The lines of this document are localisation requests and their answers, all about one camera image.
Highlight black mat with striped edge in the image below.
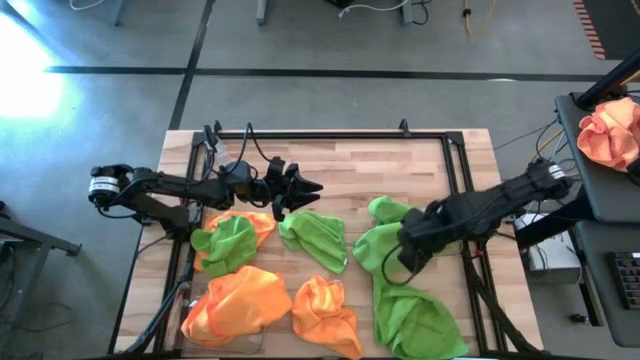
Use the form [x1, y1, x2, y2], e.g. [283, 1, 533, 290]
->
[572, 0, 640, 62]

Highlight black aluminium table frame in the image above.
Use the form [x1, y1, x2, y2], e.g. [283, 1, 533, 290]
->
[149, 128, 506, 360]

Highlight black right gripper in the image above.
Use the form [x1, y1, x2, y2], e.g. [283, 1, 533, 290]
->
[398, 205, 451, 274]

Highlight white electronics box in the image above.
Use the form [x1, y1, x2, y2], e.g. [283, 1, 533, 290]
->
[524, 228, 585, 287]

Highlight dark metal table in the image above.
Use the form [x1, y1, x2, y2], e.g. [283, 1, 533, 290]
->
[0, 198, 84, 360]

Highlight black computer keyboard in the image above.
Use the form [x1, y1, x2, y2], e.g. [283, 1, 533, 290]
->
[606, 249, 640, 312]

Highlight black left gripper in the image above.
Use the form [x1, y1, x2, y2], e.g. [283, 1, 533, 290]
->
[252, 163, 324, 222]

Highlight white floor cable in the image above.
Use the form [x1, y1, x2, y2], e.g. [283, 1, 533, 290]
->
[68, 0, 109, 12]
[337, 0, 412, 20]

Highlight dark grey keyboard desk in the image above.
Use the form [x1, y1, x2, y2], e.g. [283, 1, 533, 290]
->
[571, 219, 640, 350]

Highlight black slanted floor beam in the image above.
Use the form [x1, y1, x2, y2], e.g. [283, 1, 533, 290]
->
[514, 197, 592, 250]

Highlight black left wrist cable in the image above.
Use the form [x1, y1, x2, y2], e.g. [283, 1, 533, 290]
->
[238, 121, 275, 167]

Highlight crumpled orange cloth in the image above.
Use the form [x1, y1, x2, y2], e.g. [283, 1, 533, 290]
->
[576, 96, 640, 174]

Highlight dark desk pole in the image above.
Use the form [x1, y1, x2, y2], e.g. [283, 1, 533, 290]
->
[573, 48, 640, 110]

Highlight green microfiber towel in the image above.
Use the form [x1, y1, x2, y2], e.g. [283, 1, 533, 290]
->
[352, 222, 471, 360]
[189, 214, 259, 280]
[278, 209, 350, 275]
[368, 195, 412, 226]

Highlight dark grey side desk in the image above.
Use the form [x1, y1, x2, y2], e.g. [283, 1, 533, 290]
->
[553, 92, 640, 225]

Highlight orange microfiber towel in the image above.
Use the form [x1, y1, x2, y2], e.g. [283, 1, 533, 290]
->
[197, 264, 294, 331]
[192, 210, 278, 274]
[291, 274, 365, 360]
[180, 299, 251, 348]

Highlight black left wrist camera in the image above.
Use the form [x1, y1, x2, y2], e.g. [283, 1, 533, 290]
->
[264, 156, 287, 182]

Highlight yellow floor cable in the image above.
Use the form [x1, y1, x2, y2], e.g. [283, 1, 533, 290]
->
[461, 0, 474, 40]
[504, 127, 567, 196]

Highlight clear plastic spray bottle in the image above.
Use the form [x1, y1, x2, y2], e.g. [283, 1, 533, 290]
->
[203, 124, 234, 166]

